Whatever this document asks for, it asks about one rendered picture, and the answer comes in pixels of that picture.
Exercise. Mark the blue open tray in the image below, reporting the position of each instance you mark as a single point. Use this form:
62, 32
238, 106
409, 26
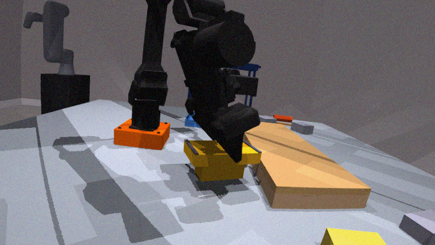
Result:
190, 122

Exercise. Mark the tan wooden floor panel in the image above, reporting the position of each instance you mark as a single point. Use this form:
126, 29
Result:
294, 174

